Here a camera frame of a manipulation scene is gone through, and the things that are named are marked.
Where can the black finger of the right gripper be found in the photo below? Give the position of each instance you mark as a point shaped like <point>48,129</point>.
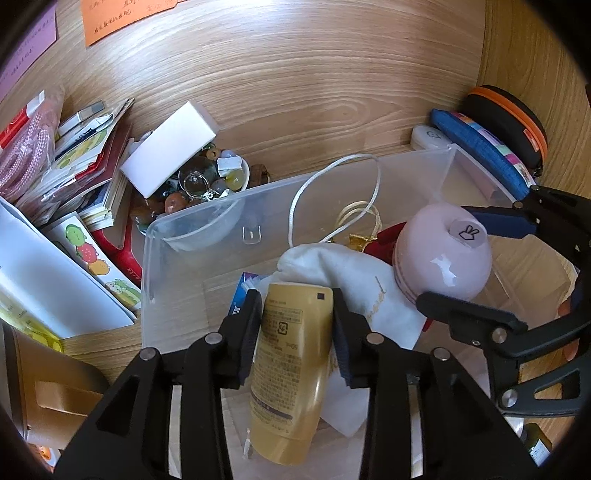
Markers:
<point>472,324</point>
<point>523,218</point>

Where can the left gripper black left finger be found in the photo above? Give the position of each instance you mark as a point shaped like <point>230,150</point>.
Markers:
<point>126,435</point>

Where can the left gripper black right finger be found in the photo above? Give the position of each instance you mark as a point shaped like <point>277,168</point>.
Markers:
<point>464,435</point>

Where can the green pump spray bottle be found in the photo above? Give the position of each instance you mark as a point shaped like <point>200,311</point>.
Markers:
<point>536,443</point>

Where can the pink round jar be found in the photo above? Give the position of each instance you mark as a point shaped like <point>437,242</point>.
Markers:
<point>442,249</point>

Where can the white drawstring pouch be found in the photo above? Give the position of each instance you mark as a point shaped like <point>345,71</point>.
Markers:
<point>369,289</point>

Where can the red fabric charm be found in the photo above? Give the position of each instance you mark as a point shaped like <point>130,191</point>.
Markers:
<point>383,246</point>

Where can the clear plastic storage bin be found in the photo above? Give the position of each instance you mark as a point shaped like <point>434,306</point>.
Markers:
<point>196,263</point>

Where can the gold cosmetic tube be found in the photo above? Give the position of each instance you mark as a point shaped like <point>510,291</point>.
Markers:
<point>290,370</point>

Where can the blue Max staples box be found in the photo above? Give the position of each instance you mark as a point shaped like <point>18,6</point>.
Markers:
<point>249,281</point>

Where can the orange white glue bottle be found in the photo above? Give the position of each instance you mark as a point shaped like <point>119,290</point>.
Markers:
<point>49,456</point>

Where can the brown ceramic lidded mug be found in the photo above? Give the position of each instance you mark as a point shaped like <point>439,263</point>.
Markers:
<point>46,394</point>

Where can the black orange zip case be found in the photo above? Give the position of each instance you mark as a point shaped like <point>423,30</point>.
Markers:
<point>511,121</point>

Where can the white round tape case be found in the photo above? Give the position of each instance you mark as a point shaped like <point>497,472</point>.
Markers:
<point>425,137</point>

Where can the gold flower ornament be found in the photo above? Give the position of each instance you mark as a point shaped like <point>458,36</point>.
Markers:
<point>359,242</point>

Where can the white paper sheets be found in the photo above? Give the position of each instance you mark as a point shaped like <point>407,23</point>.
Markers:
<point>50,285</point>

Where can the fruit pattern sticker box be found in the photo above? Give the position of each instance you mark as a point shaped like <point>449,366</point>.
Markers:
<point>71,235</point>

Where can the stack of cards and booklets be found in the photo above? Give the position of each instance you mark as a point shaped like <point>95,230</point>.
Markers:
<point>80,158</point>

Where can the white bowl of trinkets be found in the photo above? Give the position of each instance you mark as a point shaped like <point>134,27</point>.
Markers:
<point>209,178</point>

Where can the white rectangular box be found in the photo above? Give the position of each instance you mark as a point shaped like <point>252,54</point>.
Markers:
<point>168,147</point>

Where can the pink sticky note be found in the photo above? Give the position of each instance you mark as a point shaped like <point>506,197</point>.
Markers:
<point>29,34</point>

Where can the orange sticky note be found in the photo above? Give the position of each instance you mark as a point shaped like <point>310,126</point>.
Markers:
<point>103,17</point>

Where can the pink coiled cable pack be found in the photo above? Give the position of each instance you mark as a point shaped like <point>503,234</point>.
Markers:
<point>28,143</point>

